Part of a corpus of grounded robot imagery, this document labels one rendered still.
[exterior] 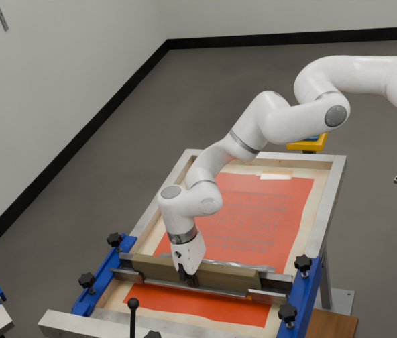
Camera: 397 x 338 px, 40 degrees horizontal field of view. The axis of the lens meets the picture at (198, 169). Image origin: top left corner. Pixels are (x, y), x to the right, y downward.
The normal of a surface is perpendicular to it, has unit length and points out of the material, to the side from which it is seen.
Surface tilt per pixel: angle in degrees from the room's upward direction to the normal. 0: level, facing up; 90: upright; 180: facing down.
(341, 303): 0
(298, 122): 81
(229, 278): 90
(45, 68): 90
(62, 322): 0
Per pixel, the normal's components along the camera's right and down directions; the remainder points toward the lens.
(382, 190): -0.21, -0.80
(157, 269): -0.36, 0.59
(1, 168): 0.91, 0.05
